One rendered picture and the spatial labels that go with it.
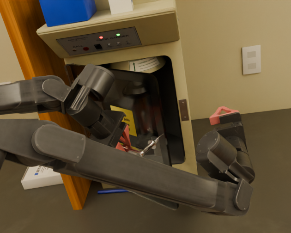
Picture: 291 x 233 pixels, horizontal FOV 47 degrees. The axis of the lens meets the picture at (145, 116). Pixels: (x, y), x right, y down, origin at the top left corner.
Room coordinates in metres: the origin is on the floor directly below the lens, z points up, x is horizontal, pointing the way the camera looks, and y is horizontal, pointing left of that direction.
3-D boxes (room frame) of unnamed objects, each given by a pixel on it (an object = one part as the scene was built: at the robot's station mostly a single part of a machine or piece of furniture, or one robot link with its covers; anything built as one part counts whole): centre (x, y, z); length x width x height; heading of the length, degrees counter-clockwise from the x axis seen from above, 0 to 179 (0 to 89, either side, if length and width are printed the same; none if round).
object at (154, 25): (0.81, 0.04, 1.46); 0.32 x 0.12 x 0.10; 81
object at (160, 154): (0.78, 0.07, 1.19); 0.30 x 0.01 x 0.40; 46
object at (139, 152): (0.71, 0.04, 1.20); 0.10 x 0.05 x 0.03; 46
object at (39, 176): (1.03, 0.40, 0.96); 0.16 x 0.12 x 0.04; 86
